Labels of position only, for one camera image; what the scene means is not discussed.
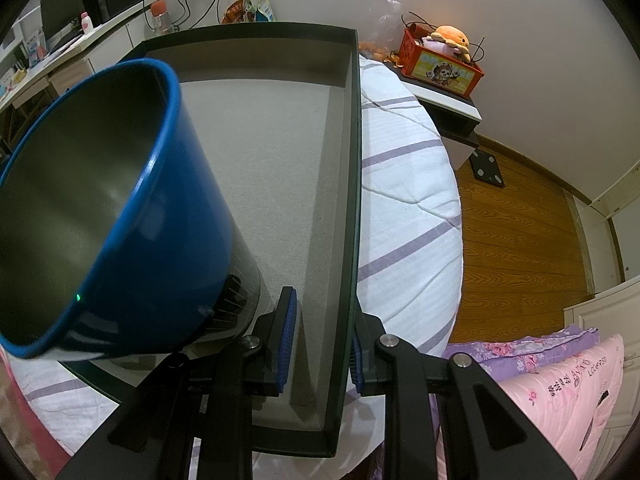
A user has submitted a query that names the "black computer monitor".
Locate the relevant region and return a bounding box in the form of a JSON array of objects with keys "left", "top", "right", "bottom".
[{"left": 40, "top": 0, "right": 85, "bottom": 53}]

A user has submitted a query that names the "blue white snack bag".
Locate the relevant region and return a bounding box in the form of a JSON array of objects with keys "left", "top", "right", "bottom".
[{"left": 255, "top": 0, "right": 276, "bottom": 23}]

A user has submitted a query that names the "colourful snack bag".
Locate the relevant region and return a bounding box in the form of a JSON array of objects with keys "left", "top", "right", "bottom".
[{"left": 221, "top": 0, "right": 255, "bottom": 24}]

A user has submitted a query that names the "pink floral quilt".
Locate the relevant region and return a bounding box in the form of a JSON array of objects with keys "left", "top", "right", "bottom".
[{"left": 444, "top": 325, "right": 625, "bottom": 479}]

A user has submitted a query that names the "orange cap clear bottle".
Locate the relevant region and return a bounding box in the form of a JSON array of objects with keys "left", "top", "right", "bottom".
[{"left": 150, "top": 0, "right": 172, "bottom": 35}]

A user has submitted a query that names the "orange plush toy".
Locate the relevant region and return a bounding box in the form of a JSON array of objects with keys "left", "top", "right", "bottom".
[{"left": 422, "top": 25, "right": 472, "bottom": 64}]

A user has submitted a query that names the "small pink white bottle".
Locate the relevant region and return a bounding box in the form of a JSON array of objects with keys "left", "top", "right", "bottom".
[{"left": 80, "top": 12, "right": 94, "bottom": 35}]

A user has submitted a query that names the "blue metal cup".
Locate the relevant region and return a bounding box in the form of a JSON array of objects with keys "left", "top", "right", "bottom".
[{"left": 1, "top": 58, "right": 260, "bottom": 361}]

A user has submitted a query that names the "white desk with drawers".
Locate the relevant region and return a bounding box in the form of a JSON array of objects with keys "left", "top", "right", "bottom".
[{"left": 1, "top": 0, "right": 158, "bottom": 110}]

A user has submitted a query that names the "white striped bed cover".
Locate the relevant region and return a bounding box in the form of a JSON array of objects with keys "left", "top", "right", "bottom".
[{"left": 4, "top": 58, "right": 463, "bottom": 458}]

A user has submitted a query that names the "dark bedside shelf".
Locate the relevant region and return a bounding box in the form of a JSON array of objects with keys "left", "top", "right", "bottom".
[{"left": 388, "top": 66, "right": 482, "bottom": 170}]

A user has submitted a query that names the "red toy crate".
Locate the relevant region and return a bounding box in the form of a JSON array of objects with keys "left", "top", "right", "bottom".
[{"left": 398, "top": 23, "right": 485, "bottom": 98}]

